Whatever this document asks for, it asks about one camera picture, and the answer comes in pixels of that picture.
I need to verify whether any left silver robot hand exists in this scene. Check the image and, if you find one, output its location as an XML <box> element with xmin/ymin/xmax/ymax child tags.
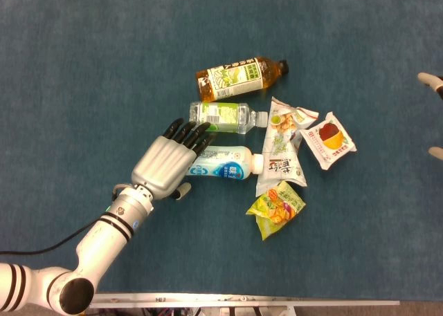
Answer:
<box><xmin>131</xmin><ymin>118</ymin><xmax>217</xmax><ymax>201</ymax></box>

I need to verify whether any white milk drink bottle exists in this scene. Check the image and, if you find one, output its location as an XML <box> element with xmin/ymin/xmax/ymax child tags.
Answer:
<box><xmin>186</xmin><ymin>145</ymin><xmax>265</xmax><ymax>183</ymax></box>

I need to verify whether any clear water bottle green label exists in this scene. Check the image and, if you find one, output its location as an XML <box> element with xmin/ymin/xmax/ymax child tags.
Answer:
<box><xmin>188</xmin><ymin>101</ymin><xmax>269</xmax><ymax>136</ymax></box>

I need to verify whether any brown tea bottle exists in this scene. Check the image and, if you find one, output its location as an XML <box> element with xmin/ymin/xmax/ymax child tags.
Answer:
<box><xmin>195</xmin><ymin>55</ymin><xmax>290</xmax><ymax>103</ymax></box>

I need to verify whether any long white snack bag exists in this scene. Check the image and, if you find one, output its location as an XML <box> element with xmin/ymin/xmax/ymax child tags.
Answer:
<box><xmin>255</xmin><ymin>96</ymin><xmax>320</xmax><ymax>197</ymax></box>

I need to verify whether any yellow-green chip bag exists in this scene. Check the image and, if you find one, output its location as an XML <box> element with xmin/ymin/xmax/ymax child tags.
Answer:
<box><xmin>245</xmin><ymin>180</ymin><xmax>307</xmax><ymax>241</ymax></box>

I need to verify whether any square white cake packet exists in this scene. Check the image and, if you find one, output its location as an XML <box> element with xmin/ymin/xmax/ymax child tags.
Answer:
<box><xmin>299</xmin><ymin>111</ymin><xmax>358</xmax><ymax>171</ymax></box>

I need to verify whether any blue felt table cloth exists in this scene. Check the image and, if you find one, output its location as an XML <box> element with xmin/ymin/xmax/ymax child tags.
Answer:
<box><xmin>0</xmin><ymin>0</ymin><xmax>443</xmax><ymax>301</ymax></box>

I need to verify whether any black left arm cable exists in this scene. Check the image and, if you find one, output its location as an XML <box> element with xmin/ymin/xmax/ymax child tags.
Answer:
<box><xmin>0</xmin><ymin>216</ymin><xmax>101</xmax><ymax>256</ymax></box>

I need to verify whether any aluminium frame rail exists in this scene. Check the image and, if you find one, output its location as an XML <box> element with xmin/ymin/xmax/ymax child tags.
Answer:
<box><xmin>90</xmin><ymin>292</ymin><xmax>401</xmax><ymax>310</ymax></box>

